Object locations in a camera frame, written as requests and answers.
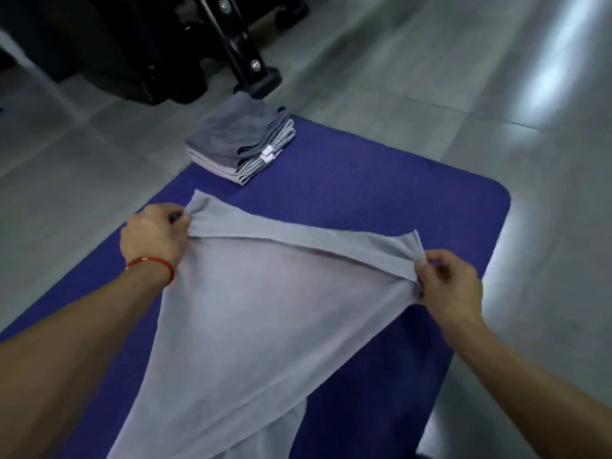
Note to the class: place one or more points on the person's left hand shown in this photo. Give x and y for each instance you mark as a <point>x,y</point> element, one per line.
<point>153,234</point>

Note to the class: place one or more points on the person's right forearm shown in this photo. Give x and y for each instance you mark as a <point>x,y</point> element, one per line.
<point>526,401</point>

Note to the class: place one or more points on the person's right hand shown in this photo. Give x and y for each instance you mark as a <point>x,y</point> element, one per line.
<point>454,291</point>

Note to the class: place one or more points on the black weight stack machine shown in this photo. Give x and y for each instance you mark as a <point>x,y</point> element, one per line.
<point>143,42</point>

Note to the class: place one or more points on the dark grey printed towel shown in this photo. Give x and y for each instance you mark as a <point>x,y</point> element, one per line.
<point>234,119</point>

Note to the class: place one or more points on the person's left forearm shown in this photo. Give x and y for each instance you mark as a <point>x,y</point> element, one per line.
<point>62,348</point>

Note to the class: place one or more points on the purple ribbed mat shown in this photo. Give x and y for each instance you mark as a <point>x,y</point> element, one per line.
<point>358,186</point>

